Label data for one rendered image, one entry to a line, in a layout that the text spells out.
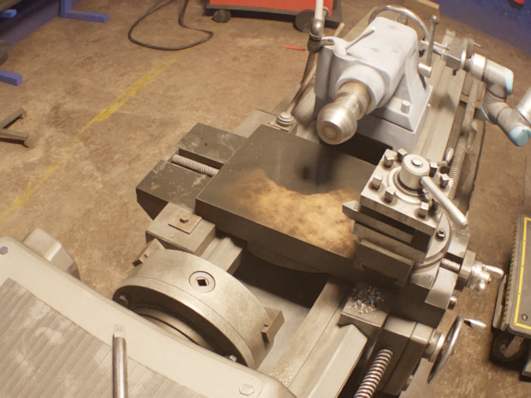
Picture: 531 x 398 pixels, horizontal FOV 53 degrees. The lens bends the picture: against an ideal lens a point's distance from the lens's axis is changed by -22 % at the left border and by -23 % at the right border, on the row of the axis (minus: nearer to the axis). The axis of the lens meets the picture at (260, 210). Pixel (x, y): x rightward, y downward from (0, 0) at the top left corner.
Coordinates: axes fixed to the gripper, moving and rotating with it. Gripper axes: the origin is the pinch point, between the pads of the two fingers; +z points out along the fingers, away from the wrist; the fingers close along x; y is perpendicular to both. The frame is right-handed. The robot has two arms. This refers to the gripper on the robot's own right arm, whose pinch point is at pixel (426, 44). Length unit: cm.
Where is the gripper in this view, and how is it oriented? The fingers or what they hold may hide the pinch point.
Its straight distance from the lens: 197.0
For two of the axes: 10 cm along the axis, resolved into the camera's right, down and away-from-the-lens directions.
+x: 4.4, -5.9, 6.7
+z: -9.0, -3.5, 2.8
